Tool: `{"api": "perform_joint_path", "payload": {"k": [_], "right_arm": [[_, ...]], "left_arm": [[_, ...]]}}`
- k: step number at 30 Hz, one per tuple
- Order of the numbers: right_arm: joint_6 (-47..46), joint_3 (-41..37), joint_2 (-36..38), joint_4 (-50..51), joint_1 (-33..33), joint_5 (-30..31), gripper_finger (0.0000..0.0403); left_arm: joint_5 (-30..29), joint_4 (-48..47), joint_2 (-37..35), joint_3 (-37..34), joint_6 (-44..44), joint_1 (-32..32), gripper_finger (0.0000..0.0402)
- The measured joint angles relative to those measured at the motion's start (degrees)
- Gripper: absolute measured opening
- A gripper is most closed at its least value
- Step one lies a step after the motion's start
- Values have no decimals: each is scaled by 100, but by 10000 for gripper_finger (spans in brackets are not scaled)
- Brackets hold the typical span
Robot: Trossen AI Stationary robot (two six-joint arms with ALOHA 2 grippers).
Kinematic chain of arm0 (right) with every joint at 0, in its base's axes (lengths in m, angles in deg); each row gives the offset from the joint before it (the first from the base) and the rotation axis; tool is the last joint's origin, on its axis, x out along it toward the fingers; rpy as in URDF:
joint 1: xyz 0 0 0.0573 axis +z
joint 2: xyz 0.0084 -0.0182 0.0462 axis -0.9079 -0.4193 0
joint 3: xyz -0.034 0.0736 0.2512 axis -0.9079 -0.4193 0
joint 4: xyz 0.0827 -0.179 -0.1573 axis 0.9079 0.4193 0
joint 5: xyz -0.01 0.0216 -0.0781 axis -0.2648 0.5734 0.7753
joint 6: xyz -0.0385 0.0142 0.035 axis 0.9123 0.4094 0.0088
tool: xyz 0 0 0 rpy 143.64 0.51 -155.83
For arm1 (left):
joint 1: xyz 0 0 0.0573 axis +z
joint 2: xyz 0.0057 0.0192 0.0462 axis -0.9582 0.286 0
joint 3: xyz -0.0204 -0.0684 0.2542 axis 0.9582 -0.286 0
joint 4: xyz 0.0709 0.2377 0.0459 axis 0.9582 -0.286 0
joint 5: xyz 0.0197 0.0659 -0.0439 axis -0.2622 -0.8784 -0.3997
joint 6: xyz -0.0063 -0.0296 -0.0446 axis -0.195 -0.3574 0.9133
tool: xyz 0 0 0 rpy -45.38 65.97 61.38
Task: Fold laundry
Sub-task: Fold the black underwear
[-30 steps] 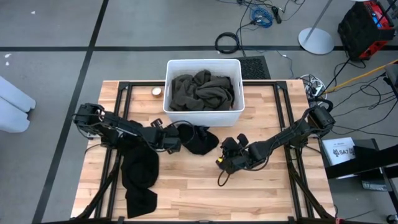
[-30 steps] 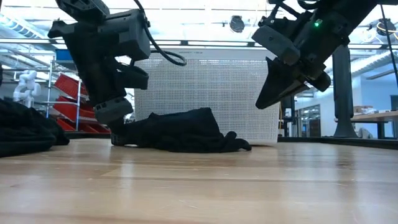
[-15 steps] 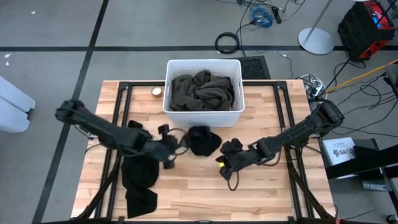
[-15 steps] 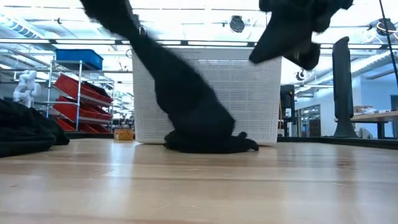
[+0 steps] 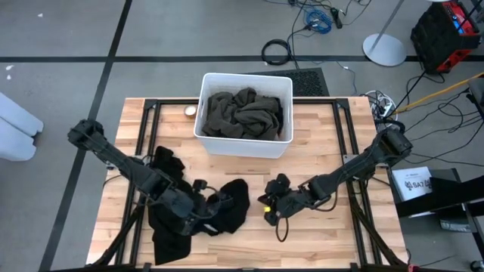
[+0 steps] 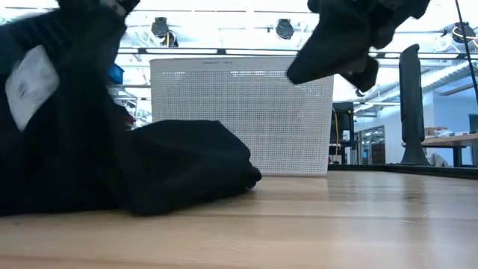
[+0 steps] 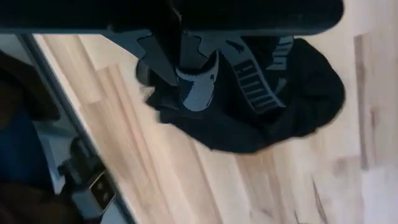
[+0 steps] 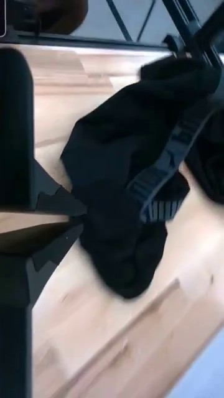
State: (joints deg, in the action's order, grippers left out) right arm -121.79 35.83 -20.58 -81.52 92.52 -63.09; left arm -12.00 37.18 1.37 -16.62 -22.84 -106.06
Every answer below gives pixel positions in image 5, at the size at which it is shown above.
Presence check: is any grey round-base lamp stand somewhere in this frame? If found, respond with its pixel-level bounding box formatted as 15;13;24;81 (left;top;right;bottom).
361;0;408;67

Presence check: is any black side stand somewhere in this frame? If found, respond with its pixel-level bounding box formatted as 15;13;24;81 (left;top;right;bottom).
395;168;484;231

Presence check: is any dark olive green hoodie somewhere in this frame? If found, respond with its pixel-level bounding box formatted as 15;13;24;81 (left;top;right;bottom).
202;87;284;141

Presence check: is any black perforated floor mat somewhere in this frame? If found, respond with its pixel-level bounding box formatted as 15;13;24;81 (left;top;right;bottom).
245;67;330;97

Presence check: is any coiled black cable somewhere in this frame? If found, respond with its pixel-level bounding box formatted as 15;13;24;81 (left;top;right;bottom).
261;39;292;66

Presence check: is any black aluminium table frame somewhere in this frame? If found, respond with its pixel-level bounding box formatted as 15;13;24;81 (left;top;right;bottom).
90;97;409;272

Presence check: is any white power strip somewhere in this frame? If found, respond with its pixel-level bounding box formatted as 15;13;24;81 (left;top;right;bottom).
365;89;398;119

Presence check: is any white plastic laundry basket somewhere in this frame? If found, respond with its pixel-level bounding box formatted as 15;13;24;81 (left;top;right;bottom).
193;72;294;159

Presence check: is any yellow cable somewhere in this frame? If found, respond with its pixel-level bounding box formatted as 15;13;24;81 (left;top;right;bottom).
392;71;484;114

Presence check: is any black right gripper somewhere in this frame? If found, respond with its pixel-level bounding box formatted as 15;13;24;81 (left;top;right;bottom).
258;173;306;220

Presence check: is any pale blue plastic casing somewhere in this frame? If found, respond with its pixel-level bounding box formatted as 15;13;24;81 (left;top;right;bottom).
0;92;45;162

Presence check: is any red and black equipment case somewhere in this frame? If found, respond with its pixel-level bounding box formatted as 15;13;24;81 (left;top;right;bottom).
410;0;481;75

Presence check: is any thick black looped cable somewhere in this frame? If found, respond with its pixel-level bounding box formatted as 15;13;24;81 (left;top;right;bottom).
374;116;405;133

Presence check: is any long black garment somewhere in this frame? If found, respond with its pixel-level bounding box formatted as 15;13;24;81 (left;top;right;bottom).
147;145;192;265

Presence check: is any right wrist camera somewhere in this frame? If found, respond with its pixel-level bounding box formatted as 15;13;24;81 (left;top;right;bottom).
263;210;281;227

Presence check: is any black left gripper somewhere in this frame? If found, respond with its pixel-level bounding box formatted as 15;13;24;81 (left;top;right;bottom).
166;188;234;236

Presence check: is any black power strip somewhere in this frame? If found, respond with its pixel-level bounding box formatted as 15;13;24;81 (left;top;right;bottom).
330;7;343;29

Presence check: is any coiled blue cable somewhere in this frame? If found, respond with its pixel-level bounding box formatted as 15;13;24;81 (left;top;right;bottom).
304;9;333;35

